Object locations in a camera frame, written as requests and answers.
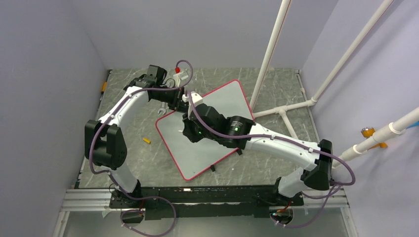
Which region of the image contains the pink framed whiteboard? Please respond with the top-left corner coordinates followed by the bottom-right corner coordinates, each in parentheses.
top-left (156, 80), bottom-right (253, 181)

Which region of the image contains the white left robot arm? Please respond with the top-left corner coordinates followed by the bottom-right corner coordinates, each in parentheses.
top-left (84, 65), bottom-right (191, 207)

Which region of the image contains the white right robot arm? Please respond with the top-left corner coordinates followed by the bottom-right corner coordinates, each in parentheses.
top-left (182, 104), bottom-right (332, 205)

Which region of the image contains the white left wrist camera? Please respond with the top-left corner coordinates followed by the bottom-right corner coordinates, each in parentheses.
top-left (172, 67), bottom-right (189, 87)

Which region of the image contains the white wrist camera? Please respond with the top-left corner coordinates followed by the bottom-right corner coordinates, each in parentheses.
top-left (172, 67), bottom-right (189, 87)
top-left (182, 92), bottom-right (203, 115)

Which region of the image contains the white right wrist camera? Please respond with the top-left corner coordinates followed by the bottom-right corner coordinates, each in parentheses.
top-left (182, 92), bottom-right (203, 115)

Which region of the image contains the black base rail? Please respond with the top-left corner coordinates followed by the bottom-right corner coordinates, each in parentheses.
top-left (109, 185), bottom-right (304, 220)

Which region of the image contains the orange clamp on wall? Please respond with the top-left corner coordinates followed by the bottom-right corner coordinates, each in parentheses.
top-left (361, 127), bottom-right (388, 150)

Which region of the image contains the white pvc pipe frame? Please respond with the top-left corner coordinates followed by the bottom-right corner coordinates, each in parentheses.
top-left (254, 0), bottom-right (419, 161)

